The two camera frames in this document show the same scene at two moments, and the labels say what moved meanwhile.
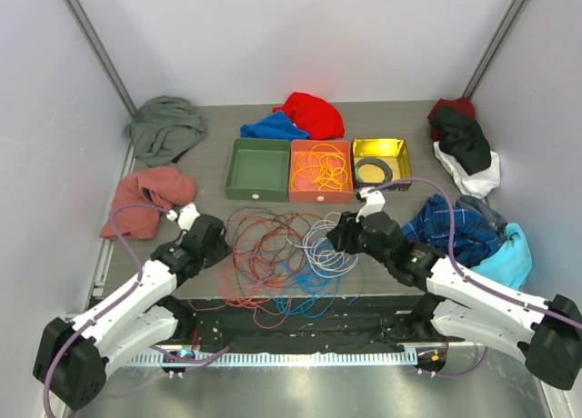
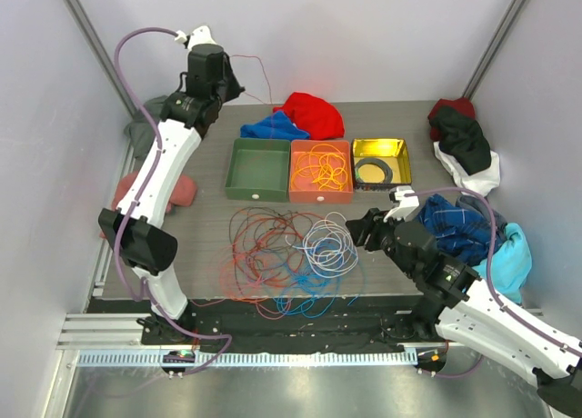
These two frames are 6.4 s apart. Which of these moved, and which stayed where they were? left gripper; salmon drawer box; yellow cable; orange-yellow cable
Moved: left gripper
Stayed: yellow cable; orange-yellow cable; salmon drawer box
